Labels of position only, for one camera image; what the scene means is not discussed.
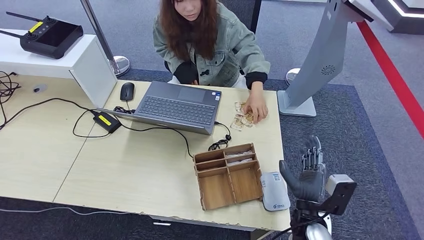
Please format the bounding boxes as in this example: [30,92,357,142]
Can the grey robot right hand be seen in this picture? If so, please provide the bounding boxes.
[279,135,328,204]

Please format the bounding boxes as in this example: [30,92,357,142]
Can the person's left hand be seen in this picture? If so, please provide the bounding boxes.
[242,82,269,125]

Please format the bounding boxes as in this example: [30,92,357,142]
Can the wooden organizer box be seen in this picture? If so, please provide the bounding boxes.
[193,143,264,212]

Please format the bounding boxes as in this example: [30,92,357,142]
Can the grey white card reader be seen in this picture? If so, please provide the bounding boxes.
[260,171,291,212]

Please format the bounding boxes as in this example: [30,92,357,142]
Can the person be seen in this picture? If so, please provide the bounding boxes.
[152,0,272,125]

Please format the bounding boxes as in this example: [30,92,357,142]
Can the chrome stanchion base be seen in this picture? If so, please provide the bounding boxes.
[285,67,302,86]

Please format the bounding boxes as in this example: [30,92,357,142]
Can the dark blue carpet mat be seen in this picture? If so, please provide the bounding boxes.
[0,67,422,240]

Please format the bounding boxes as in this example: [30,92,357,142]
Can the grey kiosk stand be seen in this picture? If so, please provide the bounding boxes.
[277,0,395,118]

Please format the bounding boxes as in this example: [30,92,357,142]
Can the grey laptop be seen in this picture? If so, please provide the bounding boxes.
[96,80,223,136]

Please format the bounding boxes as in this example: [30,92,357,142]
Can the black office chair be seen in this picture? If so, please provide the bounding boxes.
[218,0,263,34]

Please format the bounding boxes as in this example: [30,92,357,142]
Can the black computer mouse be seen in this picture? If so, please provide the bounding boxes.
[119,82,135,102]

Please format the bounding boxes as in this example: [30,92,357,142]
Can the chrome stanchion pole with base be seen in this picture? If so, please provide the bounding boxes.
[79,0,131,77]

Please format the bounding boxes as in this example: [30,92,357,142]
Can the black power adapter yellow label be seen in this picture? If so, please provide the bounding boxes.
[92,111,122,135]

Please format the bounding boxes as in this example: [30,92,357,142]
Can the white box shelf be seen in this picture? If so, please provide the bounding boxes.
[0,28,118,109]

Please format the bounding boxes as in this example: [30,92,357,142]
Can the display platform with light strip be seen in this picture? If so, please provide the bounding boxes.
[370,0,424,35]

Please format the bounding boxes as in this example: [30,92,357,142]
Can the black remote controller with antennas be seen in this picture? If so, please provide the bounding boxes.
[0,11,84,60]

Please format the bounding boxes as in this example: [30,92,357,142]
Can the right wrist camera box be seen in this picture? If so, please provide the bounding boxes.
[319,174,358,217]

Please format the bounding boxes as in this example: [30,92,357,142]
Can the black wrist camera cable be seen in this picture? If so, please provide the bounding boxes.
[271,215,327,240]

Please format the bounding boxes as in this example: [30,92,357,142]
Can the black cable with coiled bundle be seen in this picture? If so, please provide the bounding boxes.
[207,121,232,154]

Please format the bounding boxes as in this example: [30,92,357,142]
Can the black adapter output cable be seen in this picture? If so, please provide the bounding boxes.
[72,109,195,159]

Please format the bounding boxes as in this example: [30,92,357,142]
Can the black mouse cable bundle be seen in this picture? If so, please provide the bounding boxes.
[113,100,136,115]

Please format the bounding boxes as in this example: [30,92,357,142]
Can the black mains power cable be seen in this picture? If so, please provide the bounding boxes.
[0,97,100,131]

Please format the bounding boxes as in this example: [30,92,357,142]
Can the white floor cable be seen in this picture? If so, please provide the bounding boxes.
[0,206,130,216]

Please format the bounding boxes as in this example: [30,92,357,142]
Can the black tangled cables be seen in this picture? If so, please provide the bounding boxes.
[0,70,21,125]

